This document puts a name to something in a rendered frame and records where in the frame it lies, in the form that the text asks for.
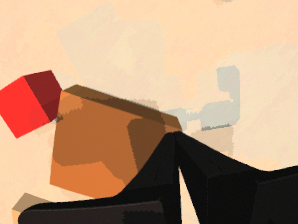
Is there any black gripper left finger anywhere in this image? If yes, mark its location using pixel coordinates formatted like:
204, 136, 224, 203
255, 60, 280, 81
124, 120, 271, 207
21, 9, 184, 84
17, 132, 182, 224

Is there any red square block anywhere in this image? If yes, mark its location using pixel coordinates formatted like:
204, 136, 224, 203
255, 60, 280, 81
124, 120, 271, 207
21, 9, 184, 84
0, 69, 63, 139

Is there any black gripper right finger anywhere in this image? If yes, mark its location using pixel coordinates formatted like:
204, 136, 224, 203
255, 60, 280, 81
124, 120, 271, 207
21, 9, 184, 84
173, 131, 298, 224

